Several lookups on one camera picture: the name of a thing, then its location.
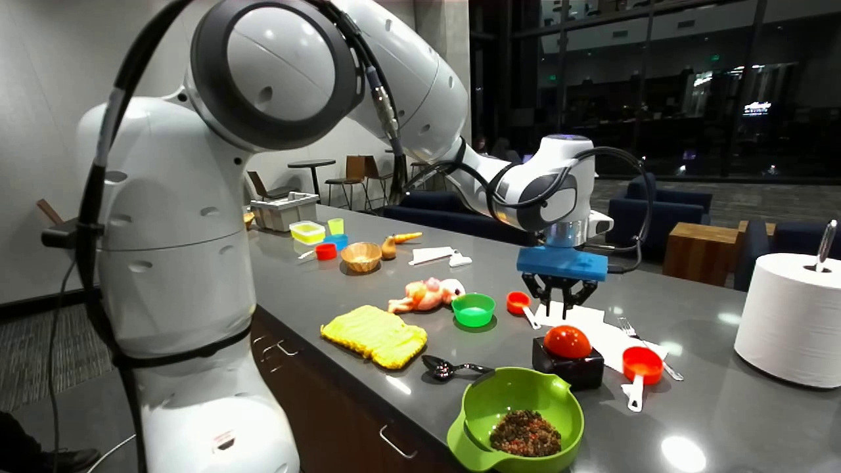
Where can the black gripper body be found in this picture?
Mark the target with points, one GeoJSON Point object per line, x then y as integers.
{"type": "Point", "coordinates": [560, 284]}

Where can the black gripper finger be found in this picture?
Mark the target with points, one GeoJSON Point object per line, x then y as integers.
{"type": "Point", "coordinates": [577, 301]}
{"type": "Point", "coordinates": [543, 306]}

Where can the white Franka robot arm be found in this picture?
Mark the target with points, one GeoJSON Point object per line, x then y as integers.
{"type": "Point", "coordinates": [174, 218]}

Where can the white paper sheet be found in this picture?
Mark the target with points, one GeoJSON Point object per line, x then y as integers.
{"type": "Point", "coordinates": [618, 338]}
{"type": "Point", "coordinates": [589, 317]}

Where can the small red cup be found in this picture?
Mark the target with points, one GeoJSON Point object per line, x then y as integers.
{"type": "Point", "coordinates": [518, 304]}

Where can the small green cup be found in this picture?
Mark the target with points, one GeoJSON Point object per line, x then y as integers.
{"type": "Point", "coordinates": [474, 312]}

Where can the green bowl with spout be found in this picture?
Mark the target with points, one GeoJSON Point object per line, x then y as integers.
{"type": "Point", "coordinates": [491, 397]}

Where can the black metal spoon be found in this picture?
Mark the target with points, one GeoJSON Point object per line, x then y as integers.
{"type": "Point", "coordinates": [442, 368]}

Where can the orange pink toy chicken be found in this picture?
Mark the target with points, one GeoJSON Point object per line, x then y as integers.
{"type": "Point", "coordinates": [424, 295]}

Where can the blue armchair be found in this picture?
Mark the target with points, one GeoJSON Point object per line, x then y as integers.
{"type": "Point", "coordinates": [789, 237]}
{"type": "Point", "coordinates": [667, 218]}

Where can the folded white paper strip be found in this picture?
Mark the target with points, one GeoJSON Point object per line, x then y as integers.
{"type": "Point", "coordinates": [432, 257]}

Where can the brown dried food bits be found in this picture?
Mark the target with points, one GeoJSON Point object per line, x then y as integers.
{"type": "Point", "coordinates": [527, 435]}

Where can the wooden block side table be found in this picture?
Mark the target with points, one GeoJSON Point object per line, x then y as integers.
{"type": "Point", "coordinates": [701, 254]}

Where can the yellow knitted cloth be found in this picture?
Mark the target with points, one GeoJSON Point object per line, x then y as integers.
{"type": "Point", "coordinates": [371, 334]}

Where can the wooden bowl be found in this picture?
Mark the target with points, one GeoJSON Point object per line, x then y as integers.
{"type": "Point", "coordinates": [361, 259]}

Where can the white paper towel roll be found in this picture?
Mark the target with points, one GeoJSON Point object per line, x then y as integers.
{"type": "Point", "coordinates": [789, 320]}

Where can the red measuring cup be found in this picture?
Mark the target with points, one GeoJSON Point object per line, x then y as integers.
{"type": "Point", "coordinates": [328, 254]}

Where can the wooden chair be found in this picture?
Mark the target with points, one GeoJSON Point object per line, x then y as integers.
{"type": "Point", "coordinates": [357, 174]}

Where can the dark wood cabinet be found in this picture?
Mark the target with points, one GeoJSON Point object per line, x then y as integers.
{"type": "Point", "coordinates": [333, 412]}

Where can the yellow plastic container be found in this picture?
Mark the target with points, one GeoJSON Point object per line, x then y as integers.
{"type": "Point", "coordinates": [308, 233]}

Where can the metal paper towel holder rod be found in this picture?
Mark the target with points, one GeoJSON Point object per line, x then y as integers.
{"type": "Point", "coordinates": [824, 245]}

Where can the lit screen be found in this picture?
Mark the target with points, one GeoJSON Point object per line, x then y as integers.
{"type": "Point", "coordinates": [757, 108]}

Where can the round cafe table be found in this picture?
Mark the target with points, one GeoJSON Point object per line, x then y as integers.
{"type": "Point", "coordinates": [312, 172]}

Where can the metal baking pan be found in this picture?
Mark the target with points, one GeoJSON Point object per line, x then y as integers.
{"type": "Point", "coordinates": [286, 212]}

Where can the black tripod stand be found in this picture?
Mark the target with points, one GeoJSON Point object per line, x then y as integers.
{"type": "Point", "coordinates": [57, 233]}

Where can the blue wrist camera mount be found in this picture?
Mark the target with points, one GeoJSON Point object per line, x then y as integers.
{"type": "Point", "coordinates": [560, 263]}

